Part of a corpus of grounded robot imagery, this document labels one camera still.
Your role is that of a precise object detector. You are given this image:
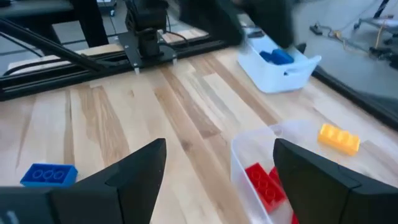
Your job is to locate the yellow toy brick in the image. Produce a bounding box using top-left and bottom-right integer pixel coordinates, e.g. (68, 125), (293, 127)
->
(317, 123), (361, 157)

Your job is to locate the black aluminium table frame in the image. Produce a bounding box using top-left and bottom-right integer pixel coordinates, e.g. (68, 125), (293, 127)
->
(0, 0), (398, 131)

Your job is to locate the blue toy brick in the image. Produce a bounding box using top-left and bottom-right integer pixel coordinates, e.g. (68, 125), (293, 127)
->
(20, 163), (78, 188)
(270, 49), (295, 66)
(259, 50), (274, 63)

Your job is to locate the clear plastic bin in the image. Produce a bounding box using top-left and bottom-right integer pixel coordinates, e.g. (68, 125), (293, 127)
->
(230, 119), (398, 224)

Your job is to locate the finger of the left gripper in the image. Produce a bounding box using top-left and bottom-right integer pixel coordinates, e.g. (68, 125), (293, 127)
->
(178, 0), (246, 45)
(244, 0), (295, 50)

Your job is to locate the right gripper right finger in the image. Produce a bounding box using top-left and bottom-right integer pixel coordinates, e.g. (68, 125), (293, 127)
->
(272, 138), (398, 224)

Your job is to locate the white plastic bin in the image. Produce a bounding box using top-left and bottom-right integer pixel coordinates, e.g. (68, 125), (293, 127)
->
(238, 29), (323, 94)

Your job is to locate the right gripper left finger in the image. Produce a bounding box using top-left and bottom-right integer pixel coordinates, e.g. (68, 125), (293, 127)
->
(0, 138), (167, 224)

